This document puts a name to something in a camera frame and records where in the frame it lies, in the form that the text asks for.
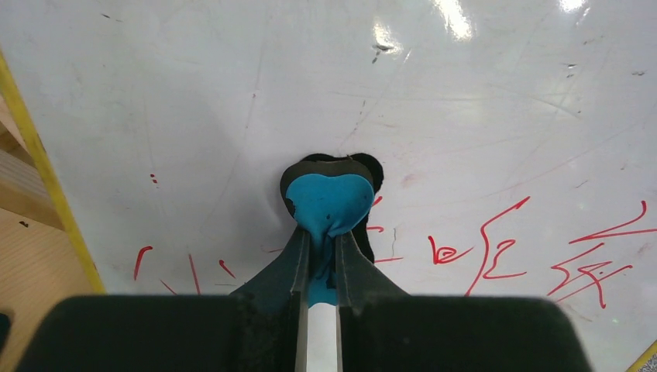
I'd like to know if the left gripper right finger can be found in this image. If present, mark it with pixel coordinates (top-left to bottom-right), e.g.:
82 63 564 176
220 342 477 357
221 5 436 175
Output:
335 232 409 371

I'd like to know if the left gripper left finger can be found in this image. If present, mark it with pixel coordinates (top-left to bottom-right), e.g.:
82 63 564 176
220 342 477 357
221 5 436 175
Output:
230 227 311 371

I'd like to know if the blue black whiteboard eraser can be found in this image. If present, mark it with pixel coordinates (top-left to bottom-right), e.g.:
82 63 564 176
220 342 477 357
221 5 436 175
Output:
280 153 384 307

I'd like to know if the white framed whiteboard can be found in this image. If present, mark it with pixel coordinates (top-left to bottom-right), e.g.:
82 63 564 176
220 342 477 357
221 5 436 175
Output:
1 1 656 371

